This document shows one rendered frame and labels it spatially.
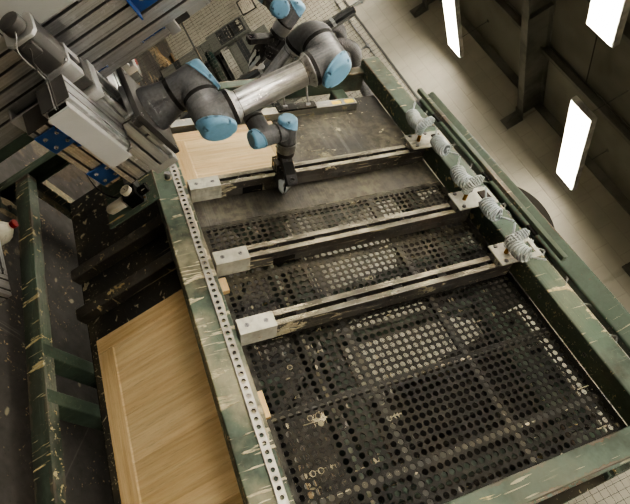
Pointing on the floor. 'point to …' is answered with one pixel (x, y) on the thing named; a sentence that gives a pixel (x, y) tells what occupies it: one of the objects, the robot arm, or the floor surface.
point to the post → (7, 151)
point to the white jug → (6, 230)
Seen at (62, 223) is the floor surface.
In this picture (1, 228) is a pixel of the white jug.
